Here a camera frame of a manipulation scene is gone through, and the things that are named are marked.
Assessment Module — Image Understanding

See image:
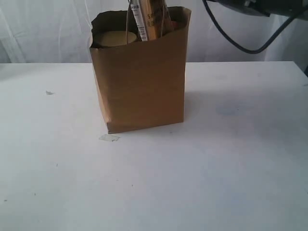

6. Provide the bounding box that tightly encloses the black cable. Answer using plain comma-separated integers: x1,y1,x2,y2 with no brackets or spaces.
202,0,299,53

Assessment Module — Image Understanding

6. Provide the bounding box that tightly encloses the clear jar gold lid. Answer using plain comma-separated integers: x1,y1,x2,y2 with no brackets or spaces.
93,31,138,47

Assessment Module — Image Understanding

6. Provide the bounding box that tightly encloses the brown paper pouch orange label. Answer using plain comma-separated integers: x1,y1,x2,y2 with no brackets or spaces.
171,21,179,31

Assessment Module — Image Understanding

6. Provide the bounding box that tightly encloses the clear tape piece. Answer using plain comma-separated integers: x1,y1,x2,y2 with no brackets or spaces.
99,134,120,142

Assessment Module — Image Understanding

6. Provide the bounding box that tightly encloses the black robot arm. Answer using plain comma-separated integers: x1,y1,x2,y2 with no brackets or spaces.
212,0,308,17

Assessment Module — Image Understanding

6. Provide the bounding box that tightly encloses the spaghetti packet blue orange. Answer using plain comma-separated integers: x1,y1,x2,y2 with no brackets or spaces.
128,0,174,41

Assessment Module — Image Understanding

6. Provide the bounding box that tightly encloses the brown paper bag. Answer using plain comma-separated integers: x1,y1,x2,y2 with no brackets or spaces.
90,6,192,134

